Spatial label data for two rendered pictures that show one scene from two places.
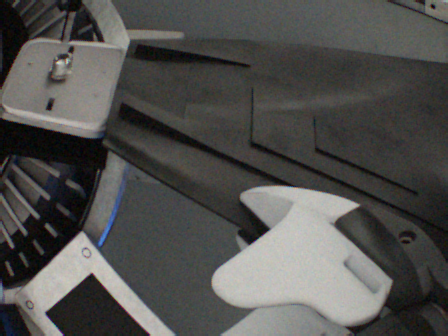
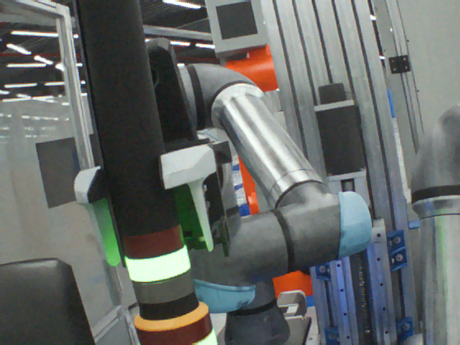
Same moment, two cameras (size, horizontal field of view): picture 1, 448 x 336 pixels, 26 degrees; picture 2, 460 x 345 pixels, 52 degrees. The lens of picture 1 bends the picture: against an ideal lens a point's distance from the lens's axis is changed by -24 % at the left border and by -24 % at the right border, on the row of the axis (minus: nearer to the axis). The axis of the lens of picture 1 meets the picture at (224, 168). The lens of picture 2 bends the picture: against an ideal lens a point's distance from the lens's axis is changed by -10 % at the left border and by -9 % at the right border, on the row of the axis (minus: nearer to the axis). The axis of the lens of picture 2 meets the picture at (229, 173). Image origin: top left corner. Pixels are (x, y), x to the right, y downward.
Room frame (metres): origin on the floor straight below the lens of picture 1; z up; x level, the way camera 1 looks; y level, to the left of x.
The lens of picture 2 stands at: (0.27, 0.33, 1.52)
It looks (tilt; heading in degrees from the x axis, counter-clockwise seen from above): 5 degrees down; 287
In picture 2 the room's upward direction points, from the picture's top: 11 degrees counter-clockwise
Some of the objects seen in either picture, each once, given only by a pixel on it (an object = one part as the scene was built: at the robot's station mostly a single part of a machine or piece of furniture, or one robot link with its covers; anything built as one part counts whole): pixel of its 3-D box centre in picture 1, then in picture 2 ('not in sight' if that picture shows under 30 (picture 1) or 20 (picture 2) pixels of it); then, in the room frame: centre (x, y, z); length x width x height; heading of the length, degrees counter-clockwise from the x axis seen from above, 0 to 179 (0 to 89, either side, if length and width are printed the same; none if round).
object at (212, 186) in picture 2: not in sight; (176, 194); (0.43, -0.04, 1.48); 0.12 x 0.08 x 0.09; 105
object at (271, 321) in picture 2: not in sight; (254, 319); (0.61, -0.72, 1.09); 0.15 x 0.15 x 0.10
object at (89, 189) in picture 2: not in sight; (107, 218); (0.43, 0.07, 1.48); 0.09 x 0.03 x 0.06; 96
